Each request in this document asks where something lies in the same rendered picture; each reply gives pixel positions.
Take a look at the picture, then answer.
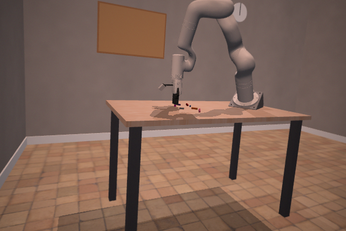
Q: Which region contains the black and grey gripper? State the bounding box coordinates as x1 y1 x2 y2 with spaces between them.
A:
171 78 182 105

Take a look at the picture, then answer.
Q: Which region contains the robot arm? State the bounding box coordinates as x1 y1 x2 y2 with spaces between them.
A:
171 0 259 107

